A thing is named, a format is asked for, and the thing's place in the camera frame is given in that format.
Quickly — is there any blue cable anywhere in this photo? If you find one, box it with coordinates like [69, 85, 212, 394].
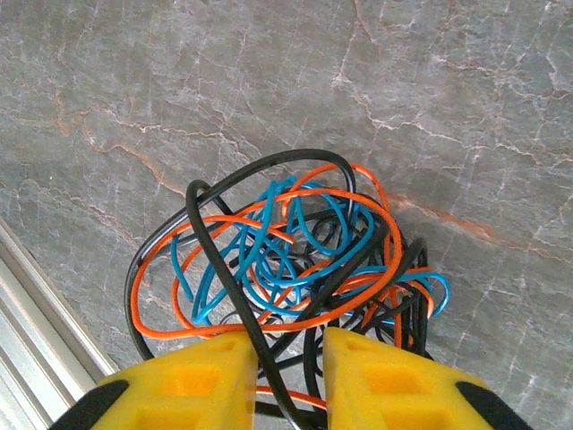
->
[232, 176, 452, 327]
[169, 176, 377, 327]

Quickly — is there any orange cable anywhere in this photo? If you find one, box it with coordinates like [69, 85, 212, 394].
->
[132, 163, 438, 340]
[172, 163, 438, 411]

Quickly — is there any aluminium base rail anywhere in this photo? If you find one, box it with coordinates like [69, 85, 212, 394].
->
[0, 218, 121, 430]

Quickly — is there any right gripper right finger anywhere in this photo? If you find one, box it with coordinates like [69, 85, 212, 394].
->
[322, 326, 534, 430]

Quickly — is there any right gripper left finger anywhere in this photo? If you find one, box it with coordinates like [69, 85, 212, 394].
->
[48, 333, 260, 430]

